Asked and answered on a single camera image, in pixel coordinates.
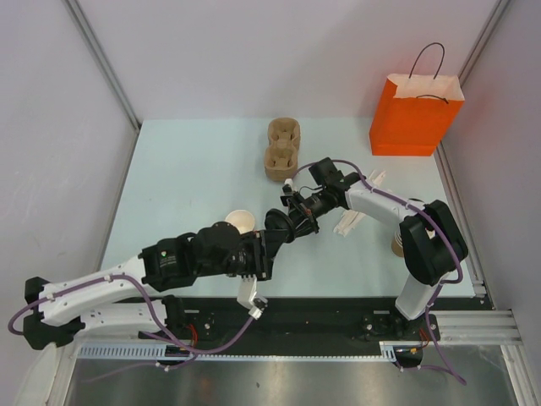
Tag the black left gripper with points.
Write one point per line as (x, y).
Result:
(264, 244)

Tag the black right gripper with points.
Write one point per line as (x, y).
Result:
(303, 216)

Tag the brown paper coffee cup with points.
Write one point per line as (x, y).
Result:
(242, 220)

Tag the brown pulp cup carrier stack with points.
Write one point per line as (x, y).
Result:
(281, 155)

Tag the stack of paper cups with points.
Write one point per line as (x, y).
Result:
(396, 245)

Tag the black plastic cup lid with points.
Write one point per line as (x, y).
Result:
(279, 220)

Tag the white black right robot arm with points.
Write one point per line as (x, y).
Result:
(433, 247)

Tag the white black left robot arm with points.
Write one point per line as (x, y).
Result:
(55, 313)

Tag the white wrapped straw pile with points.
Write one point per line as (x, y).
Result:
(350, 219)

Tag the orange paper gift bag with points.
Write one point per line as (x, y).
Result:
(414, 113)

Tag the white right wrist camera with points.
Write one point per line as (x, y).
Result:
(287, 191)

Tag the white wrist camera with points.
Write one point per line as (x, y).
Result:
(287, 191)
(249, 298)

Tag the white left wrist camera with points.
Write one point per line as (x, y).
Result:
(249, 298)

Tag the white slotted cable duct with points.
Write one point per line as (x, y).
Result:
(137, 351)

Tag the aluminium frame rail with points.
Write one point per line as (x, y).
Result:
(477, 327)

